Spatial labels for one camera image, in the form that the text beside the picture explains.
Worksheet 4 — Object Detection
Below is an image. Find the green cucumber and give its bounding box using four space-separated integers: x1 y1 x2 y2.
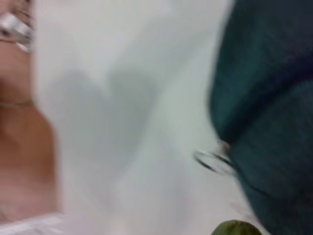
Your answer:
215 219 262 235

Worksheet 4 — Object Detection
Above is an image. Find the teal fabric lunch bag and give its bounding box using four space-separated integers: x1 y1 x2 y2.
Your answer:
194 0 313 235

